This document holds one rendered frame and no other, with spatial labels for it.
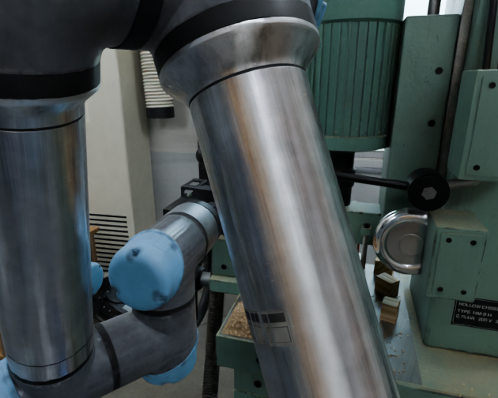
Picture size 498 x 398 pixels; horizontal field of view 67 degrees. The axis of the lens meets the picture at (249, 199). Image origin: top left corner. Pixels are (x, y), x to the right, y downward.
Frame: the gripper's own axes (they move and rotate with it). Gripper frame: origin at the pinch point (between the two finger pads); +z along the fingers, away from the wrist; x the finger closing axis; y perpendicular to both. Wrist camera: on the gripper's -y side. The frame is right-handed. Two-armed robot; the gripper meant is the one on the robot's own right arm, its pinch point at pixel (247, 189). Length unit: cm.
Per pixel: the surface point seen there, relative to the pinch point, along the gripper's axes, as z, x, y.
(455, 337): 1.1, 23.8, -40.7
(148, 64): 121, -21, 89
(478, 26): 1.8, -28.7, -33.0
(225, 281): 2.8, 22.5, 4.7
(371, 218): 8.7, 5.6, -23.4
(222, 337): -18.3, 19.1, -1.9
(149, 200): 130, 58, 97
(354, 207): 11.6, 4.7, -19.9
